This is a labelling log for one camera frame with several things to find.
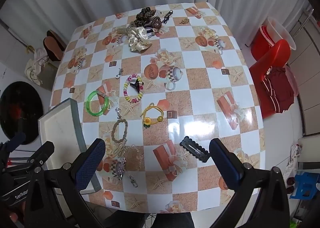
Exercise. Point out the dark red garment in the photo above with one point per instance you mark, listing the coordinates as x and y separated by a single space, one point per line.
277 88

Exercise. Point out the person's left hand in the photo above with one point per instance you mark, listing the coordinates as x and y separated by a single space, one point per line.
15 217

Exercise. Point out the white tray with grey rim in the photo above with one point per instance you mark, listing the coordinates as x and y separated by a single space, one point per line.
60 128

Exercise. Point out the brown padded chair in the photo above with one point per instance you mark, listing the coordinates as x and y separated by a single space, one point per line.
53 47

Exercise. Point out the red bucket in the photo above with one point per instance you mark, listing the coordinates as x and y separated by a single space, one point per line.
260 45

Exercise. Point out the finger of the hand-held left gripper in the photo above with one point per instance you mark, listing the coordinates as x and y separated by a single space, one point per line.
42 152
16 140

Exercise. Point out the metal handrail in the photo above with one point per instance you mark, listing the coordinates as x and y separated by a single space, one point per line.
303 19

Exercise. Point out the blue plastic stool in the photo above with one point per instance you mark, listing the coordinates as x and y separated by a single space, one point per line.
306 180

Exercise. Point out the black claw hair clip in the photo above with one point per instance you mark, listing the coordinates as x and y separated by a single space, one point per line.
136 85

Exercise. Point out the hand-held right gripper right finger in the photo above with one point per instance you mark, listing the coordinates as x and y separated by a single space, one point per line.
225 165

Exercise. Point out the green translucent bangle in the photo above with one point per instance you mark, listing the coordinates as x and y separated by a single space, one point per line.
88 105

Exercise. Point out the pink basin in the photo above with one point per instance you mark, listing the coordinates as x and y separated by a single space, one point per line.
293 83

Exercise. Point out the white washing machine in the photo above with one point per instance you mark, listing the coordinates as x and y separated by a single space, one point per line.
20 108

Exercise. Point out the red plastic chair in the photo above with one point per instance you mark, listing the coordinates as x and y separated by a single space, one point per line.
275 53

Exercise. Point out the white cloth bag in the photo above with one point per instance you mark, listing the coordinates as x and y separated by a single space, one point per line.
293 165

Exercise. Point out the black scalloped snap hair clip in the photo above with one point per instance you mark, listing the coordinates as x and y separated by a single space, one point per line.
193 149

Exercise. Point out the small silver charm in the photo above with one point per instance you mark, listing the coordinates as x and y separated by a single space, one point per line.
120 72

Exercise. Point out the leopard print scrunchie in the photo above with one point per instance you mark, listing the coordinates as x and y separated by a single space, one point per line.
145 14

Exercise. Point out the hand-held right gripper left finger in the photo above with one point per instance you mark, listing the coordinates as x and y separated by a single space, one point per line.
91 165

